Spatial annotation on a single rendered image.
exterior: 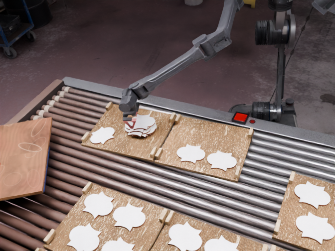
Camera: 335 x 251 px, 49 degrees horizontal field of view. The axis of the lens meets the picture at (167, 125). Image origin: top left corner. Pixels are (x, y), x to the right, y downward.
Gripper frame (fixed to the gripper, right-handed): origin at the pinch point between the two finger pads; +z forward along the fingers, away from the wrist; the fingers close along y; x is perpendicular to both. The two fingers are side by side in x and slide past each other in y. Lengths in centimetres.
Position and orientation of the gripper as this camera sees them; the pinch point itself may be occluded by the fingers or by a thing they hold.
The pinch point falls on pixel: (133, 121)
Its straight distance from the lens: 193.0
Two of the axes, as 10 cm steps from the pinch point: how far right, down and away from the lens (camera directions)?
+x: 9.9, 0.1, -1.2
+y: -0.9, 6.7, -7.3
